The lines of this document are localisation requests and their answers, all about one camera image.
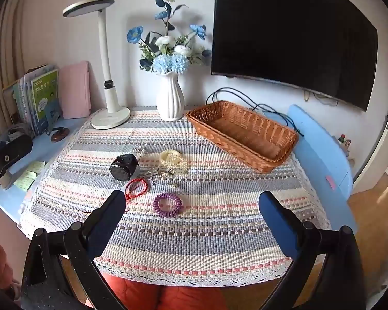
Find orange quilted clothing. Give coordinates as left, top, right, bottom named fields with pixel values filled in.
left=100, top=271, right=227, bottom=310

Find thin chain necklace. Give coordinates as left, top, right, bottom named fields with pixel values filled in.
left=136, top=171, right=179, bottom=188

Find black wristwatch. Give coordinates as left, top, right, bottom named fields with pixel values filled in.
left=109, top=154, right=140, bottom=181

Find beige curtain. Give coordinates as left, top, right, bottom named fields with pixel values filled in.
left=0, top=0, right=29, bottom=143

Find green cover book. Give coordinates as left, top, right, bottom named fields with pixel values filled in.
left=31, top=70, right=63, bottom=134

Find cream bead bracelet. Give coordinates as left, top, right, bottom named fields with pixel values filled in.
left=159, top=149, right=189, bottom=170

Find yellow sticky note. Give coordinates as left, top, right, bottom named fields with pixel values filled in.
left=13, top=171, right=37, bottom=191
left=25, top=161, right=46, bottom=174

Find white lamp base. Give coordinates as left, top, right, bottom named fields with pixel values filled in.
left=62, top=0, right=131, bottom=130

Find red string bracelet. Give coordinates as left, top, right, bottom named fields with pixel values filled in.
left=84, top=178, right=148, bottom=215

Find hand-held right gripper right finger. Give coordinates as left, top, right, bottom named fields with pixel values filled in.
left=259, top=191, right=374, bottom=310

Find pink folder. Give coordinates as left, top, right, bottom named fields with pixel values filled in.
left=59, top=61, right=92, bottom=119

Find brown wooden stand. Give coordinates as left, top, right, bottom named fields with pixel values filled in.
left=50, top=128, right=70, bottom=142

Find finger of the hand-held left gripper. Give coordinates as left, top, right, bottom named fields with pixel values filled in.
left=0, top=135, right=33, bottom=179

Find black wall television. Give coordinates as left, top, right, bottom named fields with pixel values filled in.
left=211, top=0, right=379, bottom=112

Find brown wicker basket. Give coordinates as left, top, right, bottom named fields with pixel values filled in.
left=185, top=101, right=299, bottom=173

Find dark grey object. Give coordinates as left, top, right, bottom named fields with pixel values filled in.
left=7, top=123, right=33, bottom=142

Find striped woven tablecloth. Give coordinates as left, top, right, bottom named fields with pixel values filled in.
left=19, top=106, right=332, bottom=287

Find black cable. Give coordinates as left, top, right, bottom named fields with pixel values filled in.
left=206, top=87, right=306, bottom=136

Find white ribbed vase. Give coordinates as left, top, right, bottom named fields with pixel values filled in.
left=156, top=72, right=185, bottom=122

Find purple coil hair tie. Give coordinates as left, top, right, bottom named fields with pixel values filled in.
left=153, top=193, right=183, bottom=215

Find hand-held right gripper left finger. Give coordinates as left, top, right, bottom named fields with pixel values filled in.
left=21, top=190, right=127, bottom=310

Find row of books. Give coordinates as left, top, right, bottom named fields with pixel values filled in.
left=3, top=65, right=36, bottom=134

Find blue and white artificial flowers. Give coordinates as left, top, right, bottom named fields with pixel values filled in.
left=127, top=0, right=212, bottom=75

